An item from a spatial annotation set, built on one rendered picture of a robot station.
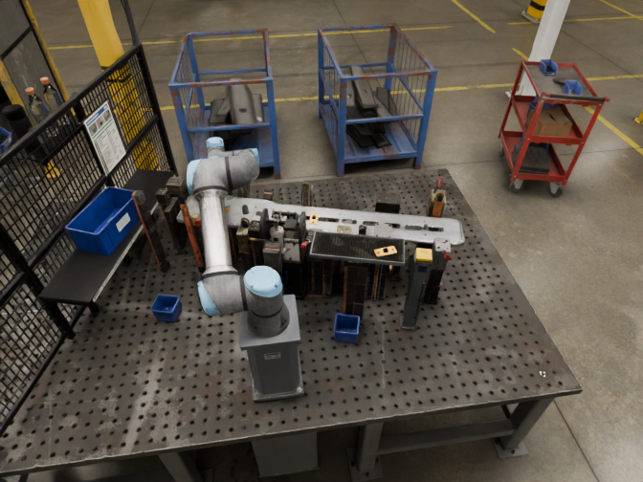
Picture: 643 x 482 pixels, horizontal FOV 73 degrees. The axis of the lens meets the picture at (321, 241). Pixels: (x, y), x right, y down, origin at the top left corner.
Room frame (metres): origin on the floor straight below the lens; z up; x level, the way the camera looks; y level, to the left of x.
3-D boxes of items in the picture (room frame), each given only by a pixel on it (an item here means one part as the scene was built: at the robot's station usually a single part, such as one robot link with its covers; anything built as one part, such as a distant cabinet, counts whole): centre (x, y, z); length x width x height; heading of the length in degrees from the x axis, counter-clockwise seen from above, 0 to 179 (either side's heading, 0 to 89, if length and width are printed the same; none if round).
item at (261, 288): (0.93, 0.20, 1.27); 0.13 x 0.12 x 0.14; 101
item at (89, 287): (1.53, 0.95, 1.01); 0.90 x 0.22 x 0.03; 172
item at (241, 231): (1.45, 0.35, 0.88); 0.11 x 0.09 x 0.37; 172
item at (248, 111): (3.87, 0.84, 0.47); 1.20 x 0.80 x 0.95; 7
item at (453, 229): (1.61, 0.01, 1.00); 1.38 x 0.22 x 0.02; 82
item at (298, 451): (0.93, 0.19, 0.33); 0.31 x 0.31 x 0.66; 8
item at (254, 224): (1.42, 0.29, 0.91); 0.07 x 0.05 x 0.42; 172
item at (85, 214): (1.49, 0.96, 1.09); 0.30 x 0.17 x 0.13; 164
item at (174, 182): (1.83, 0.75, 0.88); 0.08 x 0.08 x 0.36; 82
